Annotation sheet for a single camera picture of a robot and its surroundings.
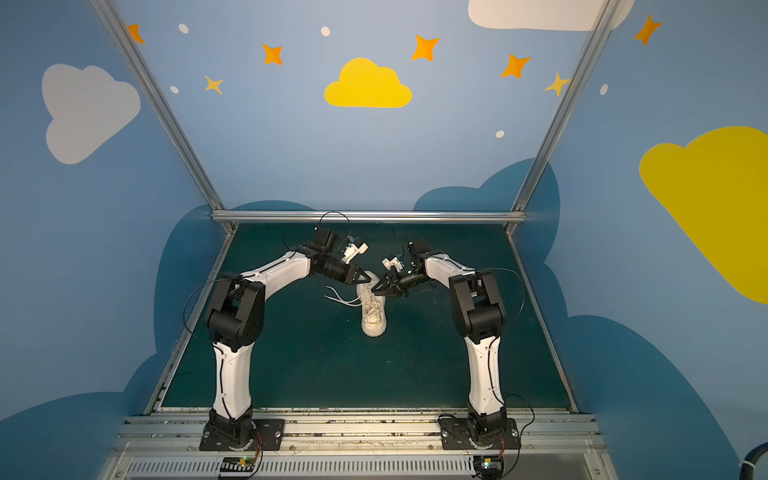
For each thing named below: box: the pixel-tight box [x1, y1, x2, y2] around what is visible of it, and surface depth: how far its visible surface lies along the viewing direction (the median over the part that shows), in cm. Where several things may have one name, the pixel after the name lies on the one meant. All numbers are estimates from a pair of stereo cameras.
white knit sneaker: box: [356, 271, 387, 337], surface depth 94 cm
